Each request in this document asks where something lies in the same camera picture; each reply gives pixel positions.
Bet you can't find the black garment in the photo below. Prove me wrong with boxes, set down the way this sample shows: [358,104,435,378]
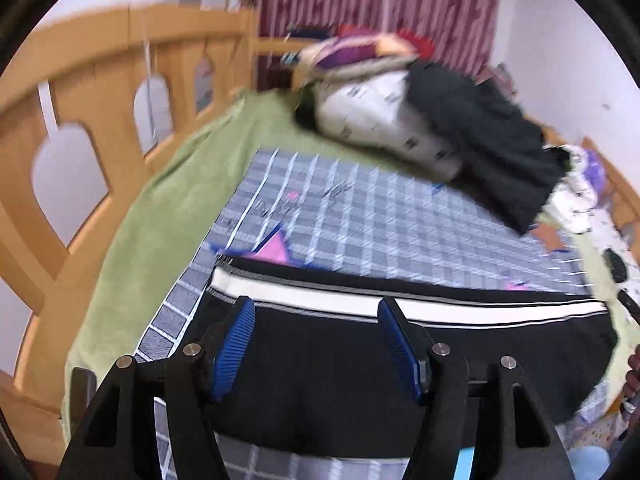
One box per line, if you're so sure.
[407,60,571,236]

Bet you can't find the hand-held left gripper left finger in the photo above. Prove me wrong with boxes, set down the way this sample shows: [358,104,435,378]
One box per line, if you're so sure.
[55,296,257,480]

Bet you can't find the white floral bedding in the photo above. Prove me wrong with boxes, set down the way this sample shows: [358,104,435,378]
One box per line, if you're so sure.
[542,144,640,311]

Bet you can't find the grey plaid star bedsheet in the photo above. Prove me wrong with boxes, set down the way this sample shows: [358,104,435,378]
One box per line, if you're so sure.
[135,147,601,480]

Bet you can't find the purple yellow pillow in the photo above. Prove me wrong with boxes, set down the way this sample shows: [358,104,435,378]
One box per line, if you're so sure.
[282,25,433,81]

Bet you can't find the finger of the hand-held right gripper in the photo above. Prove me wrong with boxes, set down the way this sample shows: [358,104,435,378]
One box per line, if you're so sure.
[602,249,629,284]
[617,290,640,322]

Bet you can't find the maroon patterned curtain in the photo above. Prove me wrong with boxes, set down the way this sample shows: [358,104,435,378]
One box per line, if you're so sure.
[247,0,503,93]

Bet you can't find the person's right hand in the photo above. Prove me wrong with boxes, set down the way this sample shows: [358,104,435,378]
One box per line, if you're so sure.
[623,344,640,407]

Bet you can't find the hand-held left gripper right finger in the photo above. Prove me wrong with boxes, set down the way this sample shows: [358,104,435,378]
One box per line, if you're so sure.
[377,297,576,480]

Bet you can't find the wooden bed frame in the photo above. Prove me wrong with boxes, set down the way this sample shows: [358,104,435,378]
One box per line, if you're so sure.
[0,2,321,480]

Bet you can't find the green bed blanket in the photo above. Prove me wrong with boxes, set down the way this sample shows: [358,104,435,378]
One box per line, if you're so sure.
[60,89,451,441]

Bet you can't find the purple plush toy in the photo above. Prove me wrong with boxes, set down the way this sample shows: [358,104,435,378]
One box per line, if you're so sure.
[585,152,608,192]

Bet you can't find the black pants with white waistband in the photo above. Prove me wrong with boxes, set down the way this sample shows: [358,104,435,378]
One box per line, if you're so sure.
[192,255,618,461]

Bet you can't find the folded white printed quilt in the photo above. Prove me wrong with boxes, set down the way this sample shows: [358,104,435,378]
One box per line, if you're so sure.
[295,67,466,183]

